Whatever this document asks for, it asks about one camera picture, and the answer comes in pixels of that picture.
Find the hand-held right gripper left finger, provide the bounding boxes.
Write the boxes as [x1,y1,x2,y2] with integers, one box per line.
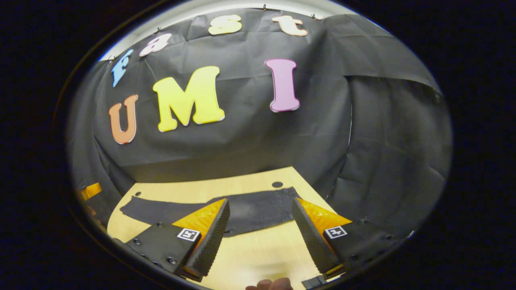
[125,198,231,282]

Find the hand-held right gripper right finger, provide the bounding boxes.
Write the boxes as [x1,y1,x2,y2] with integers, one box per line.
[291,197,406,279]

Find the dark grey jeans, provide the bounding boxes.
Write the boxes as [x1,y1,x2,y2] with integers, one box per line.
[120,186,301,237]

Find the black backdrop cloth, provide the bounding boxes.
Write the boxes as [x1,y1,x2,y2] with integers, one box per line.
[67,7,453,238]

